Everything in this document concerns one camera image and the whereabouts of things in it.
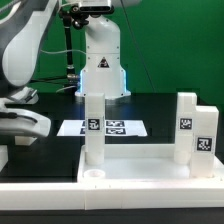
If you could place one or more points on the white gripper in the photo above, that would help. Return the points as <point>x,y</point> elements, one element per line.
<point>22,122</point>

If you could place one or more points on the white desk top tray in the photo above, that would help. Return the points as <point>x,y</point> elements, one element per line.
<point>134,162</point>

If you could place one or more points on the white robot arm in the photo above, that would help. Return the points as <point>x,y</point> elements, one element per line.
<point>21,35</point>

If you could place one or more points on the white left fence bar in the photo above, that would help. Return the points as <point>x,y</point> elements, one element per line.
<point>3,156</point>

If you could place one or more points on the white fence bar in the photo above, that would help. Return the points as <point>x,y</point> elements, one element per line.
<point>127,195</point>
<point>3,156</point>

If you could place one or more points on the fiducial marker sheet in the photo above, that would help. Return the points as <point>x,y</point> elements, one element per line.
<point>115,128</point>

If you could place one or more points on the white front fence bar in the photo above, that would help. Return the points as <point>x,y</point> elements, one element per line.
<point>127,195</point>

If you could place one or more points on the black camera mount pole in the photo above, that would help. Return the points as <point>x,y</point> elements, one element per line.
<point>69,40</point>

